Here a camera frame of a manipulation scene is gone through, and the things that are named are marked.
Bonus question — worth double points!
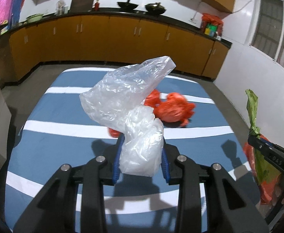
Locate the barred window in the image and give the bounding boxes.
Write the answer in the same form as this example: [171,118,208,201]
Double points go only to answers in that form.
[250,0,284,68]

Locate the black pot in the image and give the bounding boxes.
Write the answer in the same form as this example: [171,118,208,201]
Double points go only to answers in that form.
[117,0,138,12]

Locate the wooden lower cabinets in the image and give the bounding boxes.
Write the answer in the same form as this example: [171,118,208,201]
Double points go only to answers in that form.
[0,12,232,84]

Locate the black wok with lid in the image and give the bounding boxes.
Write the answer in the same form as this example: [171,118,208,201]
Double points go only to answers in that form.
[145,2,166,15]

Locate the red bag covered appliance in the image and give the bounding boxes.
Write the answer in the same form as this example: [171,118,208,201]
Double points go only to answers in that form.
[200,13,224,37]

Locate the red bottle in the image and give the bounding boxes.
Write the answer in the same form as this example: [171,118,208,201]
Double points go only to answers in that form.
[94,0,100,11]

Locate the dark cutting board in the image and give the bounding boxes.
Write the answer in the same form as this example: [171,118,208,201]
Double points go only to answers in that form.
[69,0,94,13]

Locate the orange plastic bag back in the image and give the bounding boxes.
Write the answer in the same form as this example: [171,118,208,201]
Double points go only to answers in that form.
[108,89,162,138]

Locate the orange plastic bag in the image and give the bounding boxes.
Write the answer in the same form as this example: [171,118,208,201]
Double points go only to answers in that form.
[108,89,162,138]
[154,93,196,127]

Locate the blue striped tablecloth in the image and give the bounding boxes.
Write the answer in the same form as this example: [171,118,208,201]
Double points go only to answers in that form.
[4,67,260,232]

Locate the olive green foil bag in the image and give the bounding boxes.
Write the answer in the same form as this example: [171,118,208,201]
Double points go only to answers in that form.
[245,89,282,186]

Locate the clear plastic bag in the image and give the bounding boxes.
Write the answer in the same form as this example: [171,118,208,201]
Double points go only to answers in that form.
[79,56,176,177]

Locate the red plastic trash basket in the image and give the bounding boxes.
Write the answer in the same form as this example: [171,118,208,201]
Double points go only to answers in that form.
[243,142,280,205]

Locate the green bowl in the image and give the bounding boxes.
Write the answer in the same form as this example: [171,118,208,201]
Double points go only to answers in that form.
[26,13,43,24]

